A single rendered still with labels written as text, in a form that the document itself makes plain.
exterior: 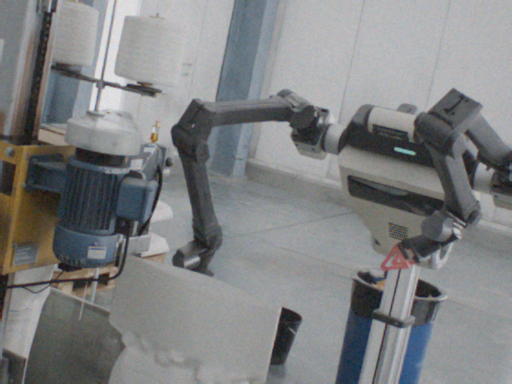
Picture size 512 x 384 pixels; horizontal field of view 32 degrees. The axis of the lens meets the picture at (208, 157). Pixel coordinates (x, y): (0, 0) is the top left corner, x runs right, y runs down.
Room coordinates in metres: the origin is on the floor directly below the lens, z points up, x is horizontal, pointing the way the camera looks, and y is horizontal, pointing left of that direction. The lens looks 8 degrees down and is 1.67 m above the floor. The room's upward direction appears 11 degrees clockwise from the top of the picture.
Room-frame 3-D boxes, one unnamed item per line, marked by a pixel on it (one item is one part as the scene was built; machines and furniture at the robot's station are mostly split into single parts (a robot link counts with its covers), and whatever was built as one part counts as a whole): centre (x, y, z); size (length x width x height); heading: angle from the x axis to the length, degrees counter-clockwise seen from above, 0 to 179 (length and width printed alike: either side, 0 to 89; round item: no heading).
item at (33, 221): (2.24, 0.45, 1.18); 0.34 x 0.25 x 0.31; 151
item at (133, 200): (2.09, 0.15, 1.25); 0.10 x 0.08 x 0.12; 176
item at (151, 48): (2.23, 0.19, 1.61); 0.17 x 0.17 x 0.17
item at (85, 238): (2.10, 0.25, 1.21); 0.15 x 0.15 x 0.25
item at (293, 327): (4.77, -0.53, 0.13); 0.30 x 0.30 x 0.26
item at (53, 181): (2.11, 0.35, 1.27); 0.12 x 0.09 x 0.09; 151
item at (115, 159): (2.10, 0.25, 1.35); 0.12 x 0.12 x 0.04
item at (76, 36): (2.36, 0.42, 1.61); 0.15 x 0.14 x 0.17; 61
